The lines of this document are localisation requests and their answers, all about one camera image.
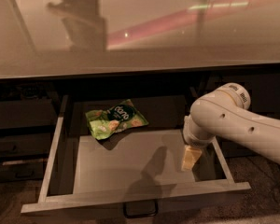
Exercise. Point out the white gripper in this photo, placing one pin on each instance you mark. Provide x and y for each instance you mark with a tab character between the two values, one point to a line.
195	139

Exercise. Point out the dark drawer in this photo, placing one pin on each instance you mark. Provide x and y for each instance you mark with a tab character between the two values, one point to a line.
24	145
22	170
136	173
26	113

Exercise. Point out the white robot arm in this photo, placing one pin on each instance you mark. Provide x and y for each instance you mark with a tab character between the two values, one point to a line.
224	113

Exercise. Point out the green snack bag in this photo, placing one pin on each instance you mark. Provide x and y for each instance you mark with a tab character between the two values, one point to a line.
104	123

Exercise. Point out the dark cabinet frame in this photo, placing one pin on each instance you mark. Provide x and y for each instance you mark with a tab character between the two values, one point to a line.
106	87

